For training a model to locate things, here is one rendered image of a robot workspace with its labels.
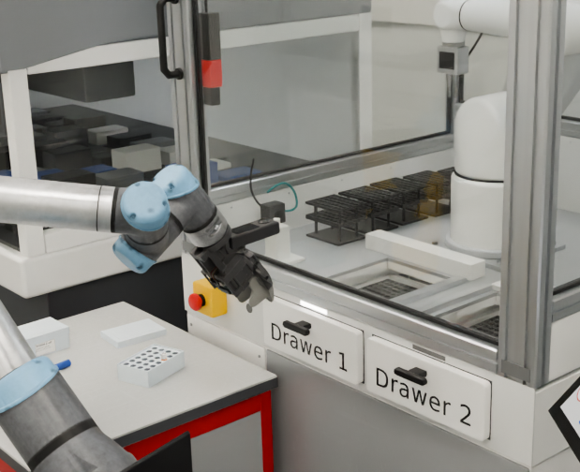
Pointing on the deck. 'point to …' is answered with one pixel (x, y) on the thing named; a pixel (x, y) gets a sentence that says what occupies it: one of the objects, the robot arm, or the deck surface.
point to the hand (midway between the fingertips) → (270, 293)
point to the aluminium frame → (540, 355)
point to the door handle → (165, 42)
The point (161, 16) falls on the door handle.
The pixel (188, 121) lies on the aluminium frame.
